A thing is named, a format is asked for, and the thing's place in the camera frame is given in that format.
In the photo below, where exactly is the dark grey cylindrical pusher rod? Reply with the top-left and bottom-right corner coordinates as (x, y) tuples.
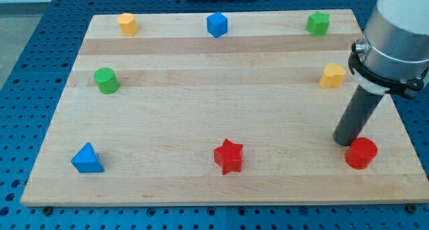
(332, 86), (383, 146)

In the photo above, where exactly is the black wrist mount clamp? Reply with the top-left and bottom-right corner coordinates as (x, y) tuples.
(348, 52), (428, 100)

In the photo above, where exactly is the red cylinder block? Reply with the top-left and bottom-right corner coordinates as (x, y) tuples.
(345, 137), (378, 170)

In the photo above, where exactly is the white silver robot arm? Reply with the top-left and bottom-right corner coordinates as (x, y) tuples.
(333, 0), (428, 146)

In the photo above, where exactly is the wooden board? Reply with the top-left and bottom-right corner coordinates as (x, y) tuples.
(21, 9), (428, 207)

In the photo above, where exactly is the yellow heart block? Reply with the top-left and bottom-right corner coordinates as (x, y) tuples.
(319, 63), (346, 89)

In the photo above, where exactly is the green star block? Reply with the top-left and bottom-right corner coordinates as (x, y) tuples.
(306, 11), (330, 36)

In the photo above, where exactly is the red star block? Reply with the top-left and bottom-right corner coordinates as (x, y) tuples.
(213, 139), (243, 175)

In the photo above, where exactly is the blue cube block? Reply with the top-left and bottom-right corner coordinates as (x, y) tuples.
(206, 12), (228, 38)

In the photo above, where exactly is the yellow hexagon block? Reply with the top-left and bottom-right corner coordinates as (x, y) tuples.
(117, 13), (139, 36)

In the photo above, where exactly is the green cylinder block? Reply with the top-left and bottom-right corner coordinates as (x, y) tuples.
(93, 67), (120, 95)

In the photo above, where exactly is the blue triangle block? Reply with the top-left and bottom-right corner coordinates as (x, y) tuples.
(70, 142), (105, 173)

